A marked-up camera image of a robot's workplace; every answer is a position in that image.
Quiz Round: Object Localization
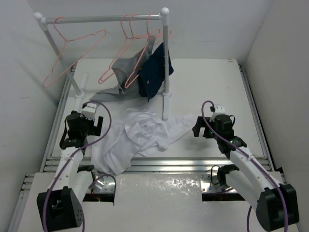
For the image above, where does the white shirt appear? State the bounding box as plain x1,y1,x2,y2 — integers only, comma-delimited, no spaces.
91,108,194,175

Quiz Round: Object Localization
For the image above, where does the pink wire hanger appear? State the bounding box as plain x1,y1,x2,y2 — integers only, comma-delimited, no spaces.
42,16,107,88

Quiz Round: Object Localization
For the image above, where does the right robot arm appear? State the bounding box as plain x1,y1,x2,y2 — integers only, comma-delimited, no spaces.
192,114,299,232

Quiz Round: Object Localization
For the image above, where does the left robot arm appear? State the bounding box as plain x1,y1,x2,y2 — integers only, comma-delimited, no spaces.
37,111,103,232

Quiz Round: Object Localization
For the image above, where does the grey shirt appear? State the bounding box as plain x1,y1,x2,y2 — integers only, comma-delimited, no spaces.
90,36,156,102

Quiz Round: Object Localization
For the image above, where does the pink hanger left of trio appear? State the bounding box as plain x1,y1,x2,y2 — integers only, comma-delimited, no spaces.
98,14,150,85

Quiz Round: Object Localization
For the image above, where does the pink hanger of trio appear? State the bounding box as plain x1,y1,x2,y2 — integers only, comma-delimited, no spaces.
98,14,150,85
125,13,161,89

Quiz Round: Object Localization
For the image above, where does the pink hanger middle of trio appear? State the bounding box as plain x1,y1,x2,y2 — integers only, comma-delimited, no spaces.
125,13,161,89

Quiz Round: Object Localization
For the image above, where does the pink hanger with navy garment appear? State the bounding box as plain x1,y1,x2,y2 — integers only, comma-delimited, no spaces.
146,12,171,45

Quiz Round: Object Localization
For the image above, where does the navy denim garment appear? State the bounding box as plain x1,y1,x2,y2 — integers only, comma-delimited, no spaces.
137,43,165,102

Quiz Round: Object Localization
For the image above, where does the white foam board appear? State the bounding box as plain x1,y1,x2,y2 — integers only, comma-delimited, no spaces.
14,172,305,232

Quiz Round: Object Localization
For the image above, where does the white clothes rack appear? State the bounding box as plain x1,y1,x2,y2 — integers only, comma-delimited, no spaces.
33,7,171,121

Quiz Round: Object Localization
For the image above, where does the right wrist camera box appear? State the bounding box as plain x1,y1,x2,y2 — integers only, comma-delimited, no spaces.
210,104,225,122

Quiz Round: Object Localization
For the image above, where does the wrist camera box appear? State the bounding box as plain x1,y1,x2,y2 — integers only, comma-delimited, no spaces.
210,104,225,122
82,103,97,120

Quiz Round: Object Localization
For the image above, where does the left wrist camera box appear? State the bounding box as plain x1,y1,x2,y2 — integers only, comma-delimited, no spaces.
82,103,97,120

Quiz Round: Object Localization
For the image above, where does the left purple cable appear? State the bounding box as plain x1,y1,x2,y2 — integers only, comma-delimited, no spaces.
42,101,118,232

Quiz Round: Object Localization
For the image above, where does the purple cable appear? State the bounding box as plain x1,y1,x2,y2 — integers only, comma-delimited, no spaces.
201,100,289,232
42,101,118,232

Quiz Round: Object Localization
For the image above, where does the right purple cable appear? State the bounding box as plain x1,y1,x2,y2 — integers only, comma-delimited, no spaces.
201,100,289,232

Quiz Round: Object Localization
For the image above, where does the aluminium rail frame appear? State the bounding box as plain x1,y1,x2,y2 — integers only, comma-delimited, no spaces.
9,59,273,232

